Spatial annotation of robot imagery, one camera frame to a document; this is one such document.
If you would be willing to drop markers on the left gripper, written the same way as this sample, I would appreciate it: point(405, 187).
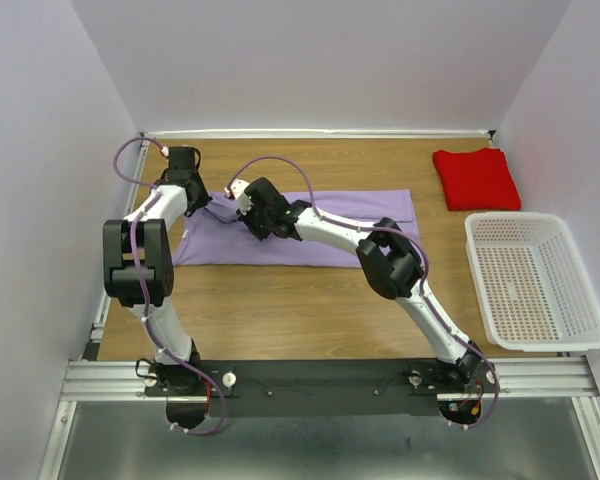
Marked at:
point(204, 198)

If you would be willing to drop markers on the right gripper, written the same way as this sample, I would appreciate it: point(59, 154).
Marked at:
point(244, 214)

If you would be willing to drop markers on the purple t-shirt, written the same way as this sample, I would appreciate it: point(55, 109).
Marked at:
point(214, 235)

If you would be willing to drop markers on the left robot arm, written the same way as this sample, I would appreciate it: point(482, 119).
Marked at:
point(139, 273)

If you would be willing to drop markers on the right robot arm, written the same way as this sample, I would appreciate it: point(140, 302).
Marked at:
point(390, 261)

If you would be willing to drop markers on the folded red t-shirt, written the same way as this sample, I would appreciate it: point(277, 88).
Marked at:
point(478, 180)

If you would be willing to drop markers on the white plastic basket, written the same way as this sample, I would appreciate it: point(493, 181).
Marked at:
point(533, 290)

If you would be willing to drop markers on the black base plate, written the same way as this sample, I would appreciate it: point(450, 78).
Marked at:
point(312, 388)

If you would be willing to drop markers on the aluminium frame rail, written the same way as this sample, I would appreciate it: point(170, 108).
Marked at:
point(94, 381)

